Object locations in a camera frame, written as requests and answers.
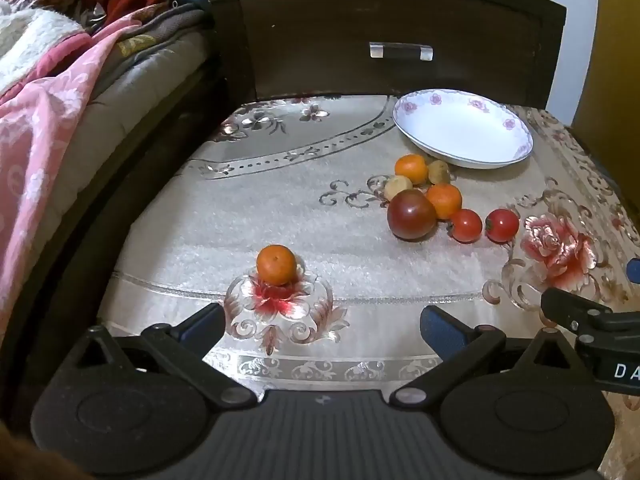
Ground large dark red tomato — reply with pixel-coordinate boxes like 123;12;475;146
387;189;438;241

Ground pink floral blanket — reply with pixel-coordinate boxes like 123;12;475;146
0;25;143;331

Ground dark wooden bed frame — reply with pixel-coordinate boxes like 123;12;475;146
0;55;226;401

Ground grey quilted mattress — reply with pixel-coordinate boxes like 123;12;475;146
45;2;216;211

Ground small yellow-brown kiwi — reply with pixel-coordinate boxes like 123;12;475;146
428;159;452;186
384;175;414;202

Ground white floral plate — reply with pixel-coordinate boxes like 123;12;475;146
392;89;535;170

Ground orange tangerine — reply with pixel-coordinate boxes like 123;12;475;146
394;154;430;186
256;244;297;286
425;183;463;221

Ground beige floral tablecloth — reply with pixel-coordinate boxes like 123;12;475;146
95;91;640;480

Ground clear drawer handle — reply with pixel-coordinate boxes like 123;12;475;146
369;42;434;63

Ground dark wooden nightstand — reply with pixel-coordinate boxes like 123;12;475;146
206;0;567;111

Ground brown wooden cabinet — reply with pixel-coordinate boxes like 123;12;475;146
572;0;640;136

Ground red cherry tomato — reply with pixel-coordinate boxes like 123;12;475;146
484;208;521;244
446;208;483;244

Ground white fleece blanket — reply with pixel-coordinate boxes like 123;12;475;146
0;7;86;96

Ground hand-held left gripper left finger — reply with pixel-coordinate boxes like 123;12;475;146
75;303;258;408

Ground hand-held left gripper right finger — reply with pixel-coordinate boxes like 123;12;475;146
390;305;593;408

